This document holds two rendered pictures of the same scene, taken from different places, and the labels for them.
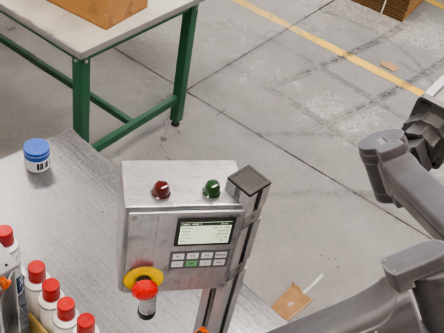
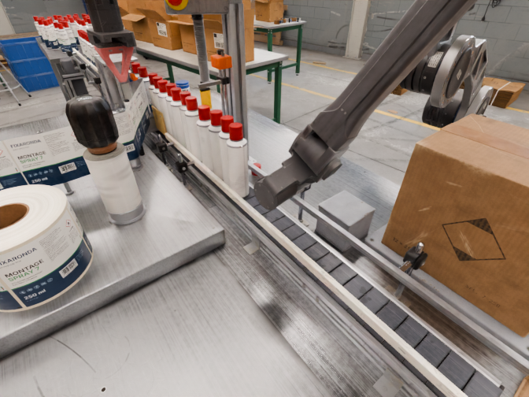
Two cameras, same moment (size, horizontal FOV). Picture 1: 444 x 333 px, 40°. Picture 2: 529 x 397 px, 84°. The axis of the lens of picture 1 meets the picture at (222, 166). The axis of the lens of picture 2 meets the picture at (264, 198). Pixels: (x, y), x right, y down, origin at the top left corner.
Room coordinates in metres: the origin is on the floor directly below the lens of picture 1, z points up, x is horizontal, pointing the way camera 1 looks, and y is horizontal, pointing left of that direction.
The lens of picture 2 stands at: (-0.24, -0.38, 1.37)
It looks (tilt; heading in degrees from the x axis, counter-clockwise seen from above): 38 degrees down; 16
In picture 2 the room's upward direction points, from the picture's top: straight up
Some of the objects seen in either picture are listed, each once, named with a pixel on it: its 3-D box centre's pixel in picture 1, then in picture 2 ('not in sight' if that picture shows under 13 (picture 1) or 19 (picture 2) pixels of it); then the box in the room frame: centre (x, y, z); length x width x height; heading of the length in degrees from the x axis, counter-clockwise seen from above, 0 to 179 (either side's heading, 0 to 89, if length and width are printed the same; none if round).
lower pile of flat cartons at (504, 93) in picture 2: not in sight; (488, 90); (4.48, -2.19, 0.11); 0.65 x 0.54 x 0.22; 58
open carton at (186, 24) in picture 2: not in sight; (203, 29); (2.51, 0.98, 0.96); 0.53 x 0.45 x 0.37; 152
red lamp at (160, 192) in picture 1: (161, 189); not in sight; (0.58, 0.07, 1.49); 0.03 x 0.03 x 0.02
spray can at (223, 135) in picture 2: not in sight; (230, 153); (0.41, -0.09, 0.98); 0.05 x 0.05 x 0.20
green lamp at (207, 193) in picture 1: (212, 188); not in sight; (0.61, 0.01, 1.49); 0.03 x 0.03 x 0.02
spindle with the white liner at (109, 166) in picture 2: not in sight; (109, 163); (0.21, 0.12, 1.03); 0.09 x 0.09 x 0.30
